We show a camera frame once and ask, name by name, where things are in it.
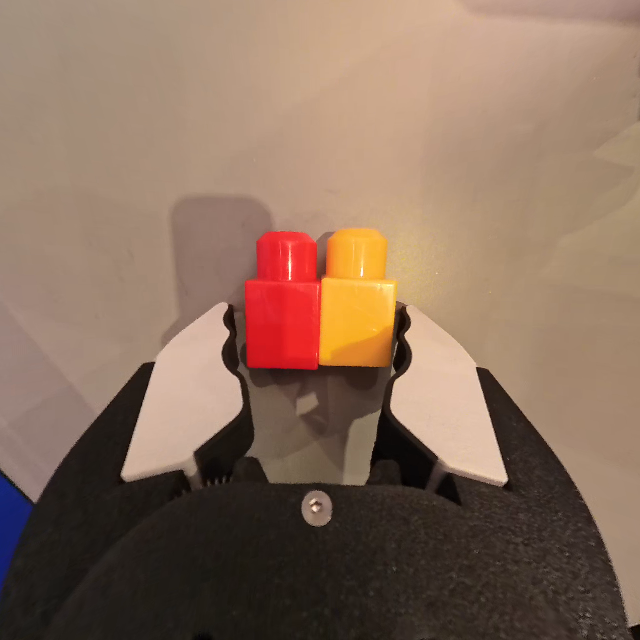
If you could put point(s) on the yellow one-stud toy block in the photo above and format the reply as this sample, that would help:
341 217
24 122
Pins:
357 320

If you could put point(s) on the red one-stud toy block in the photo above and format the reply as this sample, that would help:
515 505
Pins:
282 320

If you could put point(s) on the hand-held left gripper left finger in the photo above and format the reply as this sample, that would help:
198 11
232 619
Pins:
185 400

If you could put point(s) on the blue plastic bin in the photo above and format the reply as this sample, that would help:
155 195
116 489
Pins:
12 525

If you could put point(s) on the grey desk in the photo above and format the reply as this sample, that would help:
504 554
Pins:
150 150

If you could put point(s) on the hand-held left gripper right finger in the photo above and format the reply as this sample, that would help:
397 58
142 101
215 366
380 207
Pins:
445 405

